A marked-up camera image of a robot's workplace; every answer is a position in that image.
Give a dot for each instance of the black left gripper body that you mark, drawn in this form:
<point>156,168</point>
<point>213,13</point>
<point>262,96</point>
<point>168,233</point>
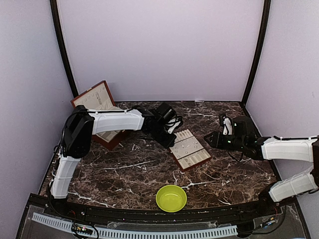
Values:
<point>162,139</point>

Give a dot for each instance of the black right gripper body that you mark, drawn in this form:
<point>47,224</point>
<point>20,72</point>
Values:
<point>227,145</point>

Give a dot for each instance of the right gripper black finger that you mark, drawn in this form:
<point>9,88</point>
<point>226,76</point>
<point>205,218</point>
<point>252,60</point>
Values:
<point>213,141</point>
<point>213,135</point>

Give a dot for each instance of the brown ring earring tray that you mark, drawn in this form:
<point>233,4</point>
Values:
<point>188,152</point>

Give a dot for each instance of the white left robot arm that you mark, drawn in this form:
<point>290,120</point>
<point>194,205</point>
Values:
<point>83,124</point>

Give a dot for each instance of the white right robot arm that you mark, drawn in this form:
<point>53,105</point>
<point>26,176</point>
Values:
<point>239,134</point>

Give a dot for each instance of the green bowl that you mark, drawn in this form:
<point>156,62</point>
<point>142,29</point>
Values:
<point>171,198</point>

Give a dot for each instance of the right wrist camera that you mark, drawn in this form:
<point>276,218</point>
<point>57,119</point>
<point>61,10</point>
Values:
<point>226,123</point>

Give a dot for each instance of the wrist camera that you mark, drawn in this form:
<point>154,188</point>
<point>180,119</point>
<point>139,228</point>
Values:
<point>174,123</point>
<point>226,123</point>

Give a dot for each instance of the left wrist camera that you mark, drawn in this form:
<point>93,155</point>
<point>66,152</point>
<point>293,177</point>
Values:
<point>174,123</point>

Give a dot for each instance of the white slotted cable duct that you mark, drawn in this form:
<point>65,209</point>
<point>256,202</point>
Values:
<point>83,231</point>

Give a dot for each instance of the black right frame post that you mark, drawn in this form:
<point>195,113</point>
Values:
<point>258,52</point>

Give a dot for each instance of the black frame post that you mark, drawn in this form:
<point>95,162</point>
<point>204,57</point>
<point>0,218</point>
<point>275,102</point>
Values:
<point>258,52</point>
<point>62,47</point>

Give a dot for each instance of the black left frame post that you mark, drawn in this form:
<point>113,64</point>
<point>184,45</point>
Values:
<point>62,47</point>

